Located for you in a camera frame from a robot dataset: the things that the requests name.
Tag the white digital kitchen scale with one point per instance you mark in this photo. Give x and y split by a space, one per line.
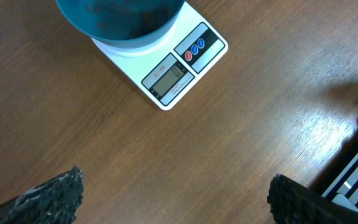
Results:
168 68

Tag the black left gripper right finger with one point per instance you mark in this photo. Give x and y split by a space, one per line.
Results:
290 202

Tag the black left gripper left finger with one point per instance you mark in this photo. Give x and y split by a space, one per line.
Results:
55 201

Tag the blue plastic bowl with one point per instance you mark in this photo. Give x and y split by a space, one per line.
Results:
122 23

